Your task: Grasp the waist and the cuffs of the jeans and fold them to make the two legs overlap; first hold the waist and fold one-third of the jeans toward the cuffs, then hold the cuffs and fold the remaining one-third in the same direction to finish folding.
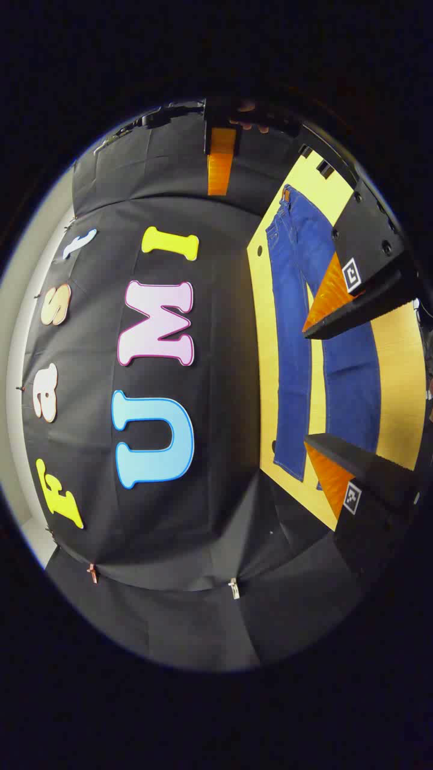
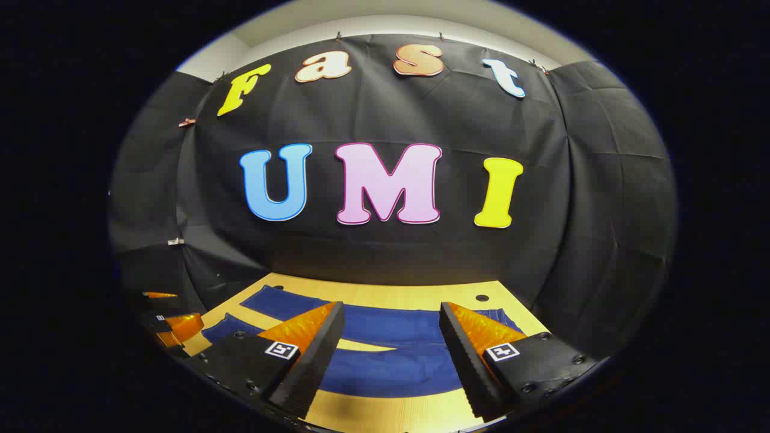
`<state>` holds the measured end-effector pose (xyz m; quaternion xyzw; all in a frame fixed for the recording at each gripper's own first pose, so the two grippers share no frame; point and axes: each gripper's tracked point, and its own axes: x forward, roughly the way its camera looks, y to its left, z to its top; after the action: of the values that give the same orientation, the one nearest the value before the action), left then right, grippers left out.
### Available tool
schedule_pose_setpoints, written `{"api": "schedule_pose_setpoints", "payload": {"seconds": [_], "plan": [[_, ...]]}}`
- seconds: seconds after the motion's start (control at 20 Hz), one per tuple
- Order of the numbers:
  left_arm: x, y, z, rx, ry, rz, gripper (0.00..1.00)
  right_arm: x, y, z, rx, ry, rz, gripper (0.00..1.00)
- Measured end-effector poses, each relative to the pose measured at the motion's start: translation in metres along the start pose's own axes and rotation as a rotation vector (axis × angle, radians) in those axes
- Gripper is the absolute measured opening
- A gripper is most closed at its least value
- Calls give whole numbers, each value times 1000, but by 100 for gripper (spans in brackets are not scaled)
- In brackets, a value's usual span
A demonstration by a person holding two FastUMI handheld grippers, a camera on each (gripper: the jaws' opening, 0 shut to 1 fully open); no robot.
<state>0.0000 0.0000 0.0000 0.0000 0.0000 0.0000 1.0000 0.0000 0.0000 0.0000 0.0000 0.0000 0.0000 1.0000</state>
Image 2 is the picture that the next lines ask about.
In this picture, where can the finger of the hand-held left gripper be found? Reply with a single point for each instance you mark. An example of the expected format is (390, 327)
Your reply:
(161, 294)
(183, 326)

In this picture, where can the black backdrop cloth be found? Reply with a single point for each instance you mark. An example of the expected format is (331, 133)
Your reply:
(385, 258)

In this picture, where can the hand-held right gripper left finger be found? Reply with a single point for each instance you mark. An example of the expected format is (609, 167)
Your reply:
(313, 361)

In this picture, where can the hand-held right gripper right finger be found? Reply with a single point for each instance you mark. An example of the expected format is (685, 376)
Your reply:
(466, 361)

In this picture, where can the blue jeans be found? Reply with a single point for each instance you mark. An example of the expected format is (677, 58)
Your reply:
(385, 328)

